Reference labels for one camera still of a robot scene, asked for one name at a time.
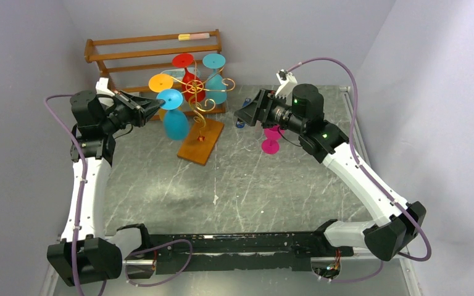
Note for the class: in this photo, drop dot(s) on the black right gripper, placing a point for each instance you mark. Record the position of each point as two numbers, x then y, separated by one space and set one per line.
263 110

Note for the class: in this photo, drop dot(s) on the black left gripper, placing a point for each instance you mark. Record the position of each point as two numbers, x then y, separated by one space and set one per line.
142 109

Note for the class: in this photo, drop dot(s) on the yellow wine glass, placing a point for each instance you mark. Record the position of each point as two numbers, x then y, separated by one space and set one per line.
162 85

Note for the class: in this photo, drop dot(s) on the clear wine glass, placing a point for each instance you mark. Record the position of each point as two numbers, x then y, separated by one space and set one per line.
252 144

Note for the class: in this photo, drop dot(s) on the blue wine glass front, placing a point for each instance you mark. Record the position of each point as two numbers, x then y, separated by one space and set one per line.
175 121

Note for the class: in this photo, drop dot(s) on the blue wine glass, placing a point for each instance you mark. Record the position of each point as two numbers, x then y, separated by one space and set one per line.
214 87
175 121

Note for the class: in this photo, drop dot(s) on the pink wine glass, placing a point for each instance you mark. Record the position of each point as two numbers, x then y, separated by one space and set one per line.
271 145

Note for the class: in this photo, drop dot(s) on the gold wire glass rack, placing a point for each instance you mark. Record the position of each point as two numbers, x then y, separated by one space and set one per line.
203 136

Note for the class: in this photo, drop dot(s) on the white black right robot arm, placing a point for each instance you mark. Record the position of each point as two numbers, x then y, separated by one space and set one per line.
395 222

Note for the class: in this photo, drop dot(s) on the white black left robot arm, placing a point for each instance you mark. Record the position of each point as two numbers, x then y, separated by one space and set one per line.
84 255

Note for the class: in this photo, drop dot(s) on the wooden shelf rack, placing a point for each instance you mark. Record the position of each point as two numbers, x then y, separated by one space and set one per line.
129 63

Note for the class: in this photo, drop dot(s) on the blue wine glass rear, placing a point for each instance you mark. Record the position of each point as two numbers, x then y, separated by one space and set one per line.
214 87

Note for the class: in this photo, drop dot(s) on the red wine glass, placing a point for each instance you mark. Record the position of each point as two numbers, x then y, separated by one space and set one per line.
192 87

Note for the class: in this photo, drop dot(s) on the toothbrush package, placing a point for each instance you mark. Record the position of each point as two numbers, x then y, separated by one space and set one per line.
179 73

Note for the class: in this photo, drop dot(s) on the yellow pink eraser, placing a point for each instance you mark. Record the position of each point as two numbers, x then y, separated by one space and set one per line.
193 36

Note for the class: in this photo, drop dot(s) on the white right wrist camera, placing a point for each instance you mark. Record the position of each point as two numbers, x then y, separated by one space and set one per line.
287 83

